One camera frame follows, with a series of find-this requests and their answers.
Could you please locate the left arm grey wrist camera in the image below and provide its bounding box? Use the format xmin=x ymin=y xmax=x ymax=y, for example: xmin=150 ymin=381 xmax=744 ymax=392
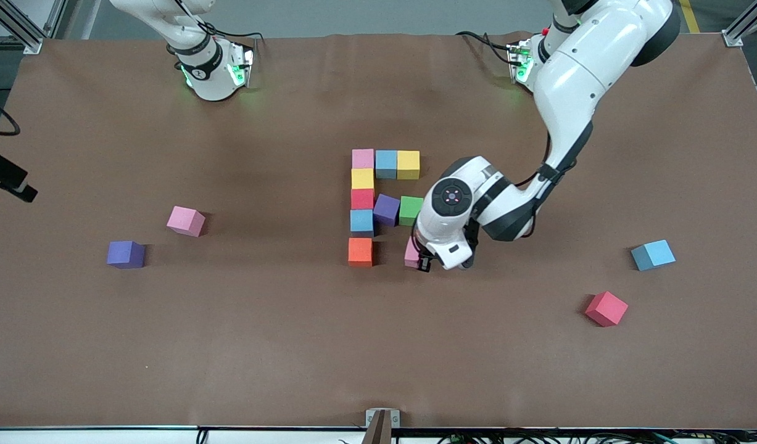
xmin=463 ymin=217 xmax=479 ymax=269

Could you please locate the brown table cover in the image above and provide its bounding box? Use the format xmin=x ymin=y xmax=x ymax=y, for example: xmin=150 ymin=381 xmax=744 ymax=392
xmin=0 ymin=32 xmax=757 ymax=429

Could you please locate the orange foam cube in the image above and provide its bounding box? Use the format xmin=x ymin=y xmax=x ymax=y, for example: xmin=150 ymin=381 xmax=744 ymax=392
xmin=348 ymin=237 xmax=374 ymax=268

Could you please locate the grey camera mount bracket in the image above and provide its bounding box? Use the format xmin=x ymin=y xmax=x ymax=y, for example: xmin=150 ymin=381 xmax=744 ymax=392
xmin=365 ymin=408 xmax=401 ymax=444

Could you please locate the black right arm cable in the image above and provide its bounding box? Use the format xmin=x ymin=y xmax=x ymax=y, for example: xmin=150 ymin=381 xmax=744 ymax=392
xmin=0 ymin=89 xmax=21 ymax=137

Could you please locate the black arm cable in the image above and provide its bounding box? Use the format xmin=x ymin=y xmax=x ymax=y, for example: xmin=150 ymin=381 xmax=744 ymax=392
xmin=0 ymin=89 xmax=21 ymax=137
xmin=514 ymin=133 xmax=561 ymax=189

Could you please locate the aluminium frame post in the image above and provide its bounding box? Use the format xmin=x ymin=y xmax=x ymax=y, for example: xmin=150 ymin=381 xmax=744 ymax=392
xmin=0 ymin=0 xmax=67 ymax=55
xmin=722 ymin=0 xmax=757 ymax=48

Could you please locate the purple foam cube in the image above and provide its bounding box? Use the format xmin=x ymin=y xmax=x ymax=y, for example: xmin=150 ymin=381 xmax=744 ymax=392
xmin=373 ymin=194 xmax=401 ymax=227
xmin=106 ymin=240 xmax=146 ymax=269

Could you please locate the black base cable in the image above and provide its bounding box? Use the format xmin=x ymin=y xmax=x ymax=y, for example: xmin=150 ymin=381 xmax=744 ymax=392
xmin=215 ymin=31 xmax=265 ymax=45
xmin=455 ymin=31 xmax=515 ymax=65

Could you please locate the green foam cube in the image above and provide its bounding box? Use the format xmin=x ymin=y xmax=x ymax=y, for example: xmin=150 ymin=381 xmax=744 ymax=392
xmin=399 ymin=196 xmax=424 ymax=227

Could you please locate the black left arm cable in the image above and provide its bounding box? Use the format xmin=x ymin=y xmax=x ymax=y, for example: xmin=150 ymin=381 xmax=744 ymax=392
xmin=514 ymin=133 xmax=561 ymax=189

